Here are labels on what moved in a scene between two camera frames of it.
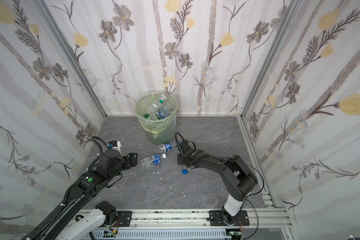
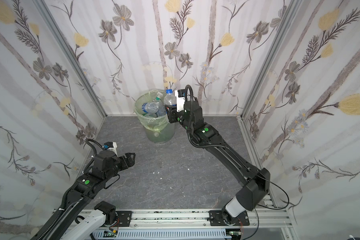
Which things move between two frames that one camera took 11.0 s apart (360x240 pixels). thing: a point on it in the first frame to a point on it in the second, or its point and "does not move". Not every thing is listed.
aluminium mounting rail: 265,218 does not move
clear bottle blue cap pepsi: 167,146 to 169,98
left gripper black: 129,160 does not move
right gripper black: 185,152 to 171,113
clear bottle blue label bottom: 162,112 does not move
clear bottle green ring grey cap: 156,106 to 159,96
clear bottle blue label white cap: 154,159 to 150,107
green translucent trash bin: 157,112 does not move
